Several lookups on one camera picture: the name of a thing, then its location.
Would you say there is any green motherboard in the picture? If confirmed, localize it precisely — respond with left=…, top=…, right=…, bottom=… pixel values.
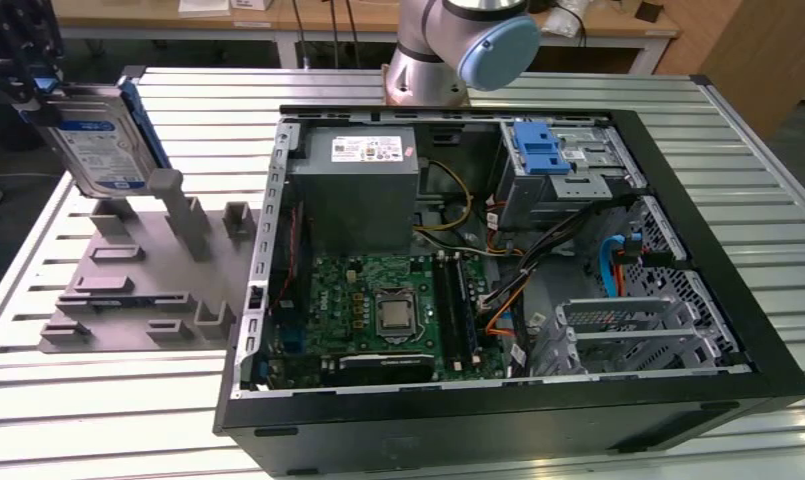
left=261, top=249, right=517, bottom=389

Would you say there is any yellow wire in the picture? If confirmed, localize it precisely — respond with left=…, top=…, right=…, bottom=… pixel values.
left=414, top=159, right=474, bottom=234

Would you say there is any hard disk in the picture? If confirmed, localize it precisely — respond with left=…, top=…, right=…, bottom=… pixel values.
left=18, top=74, right=174, bottom=201

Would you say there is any grey white wire bundle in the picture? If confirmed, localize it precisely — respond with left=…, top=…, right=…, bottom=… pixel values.
left=413, top=225, right=530, bottom=259

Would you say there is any black RAM slot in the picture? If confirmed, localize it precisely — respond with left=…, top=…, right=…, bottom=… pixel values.
left=434, top=253, right=455, bottom=369
left=442, top=253, right=465, bottom=369
left=457, top=253, right=482, bottom=369
left=449, top=253, right=473, bottom=369

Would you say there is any black PC case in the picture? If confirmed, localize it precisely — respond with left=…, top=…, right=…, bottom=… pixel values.
left=213, top=102, right=805, bottom=479

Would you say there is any metal drive cage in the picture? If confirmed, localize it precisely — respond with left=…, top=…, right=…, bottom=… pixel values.
left=494, top=119, right=648, bottom=232

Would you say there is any black CPU socket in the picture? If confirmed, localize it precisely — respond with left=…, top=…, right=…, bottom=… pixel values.
left=371, top=287, right=431, bottom=346

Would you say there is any metal disk bay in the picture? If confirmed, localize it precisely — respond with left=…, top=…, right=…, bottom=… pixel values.
left=551, top=297, right=737, bottom=376

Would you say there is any clear plastic bag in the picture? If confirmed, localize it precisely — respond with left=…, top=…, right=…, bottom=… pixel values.
left=545, top=2, right=588, bottom=36

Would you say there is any white paper sheet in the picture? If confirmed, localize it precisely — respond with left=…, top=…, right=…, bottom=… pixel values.
left=177, top=0, right=231, bottom=15

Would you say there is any black case fan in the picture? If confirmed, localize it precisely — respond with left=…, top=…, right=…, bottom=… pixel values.
left=267, top=197, right=310, bottom=311

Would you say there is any black graphics card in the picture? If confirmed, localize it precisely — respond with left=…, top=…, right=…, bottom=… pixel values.
left=321, top=352, right=437, bottom=387

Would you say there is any grey parts rack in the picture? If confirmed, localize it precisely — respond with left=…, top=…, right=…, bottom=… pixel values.
left=38, top=167, right=263, bottom=357

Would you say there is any orange wire bundle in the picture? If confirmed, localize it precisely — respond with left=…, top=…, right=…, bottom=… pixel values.
left=482, top=293, right=518, bottom=344

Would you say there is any power wire with black plug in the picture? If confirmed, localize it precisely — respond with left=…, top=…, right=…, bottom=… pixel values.
left=612, top=248, right=685, bottom=301

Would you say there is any silver CPU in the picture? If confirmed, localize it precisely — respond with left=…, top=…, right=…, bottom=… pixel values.
left=378, top=299, right=419, bottom=335

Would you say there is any grey power supply unit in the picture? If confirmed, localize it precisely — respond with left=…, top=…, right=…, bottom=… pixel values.
left=287, top=124, right=422, bottom=256

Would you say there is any wooden cabinet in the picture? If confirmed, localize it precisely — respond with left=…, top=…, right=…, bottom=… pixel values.
left=658, top=0, right=805, bottom=141

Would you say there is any wooden desk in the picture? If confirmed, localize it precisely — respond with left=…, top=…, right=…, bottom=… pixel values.
left=54, top=0, right=684, bottom=76

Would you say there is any black cable bundle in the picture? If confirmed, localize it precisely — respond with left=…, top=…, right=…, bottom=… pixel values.
left=478, top=193, right=652, bottom=314

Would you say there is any blue drive latch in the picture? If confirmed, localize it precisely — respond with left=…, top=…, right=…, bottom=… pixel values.
left=511, top=121, right=577, bottom=176

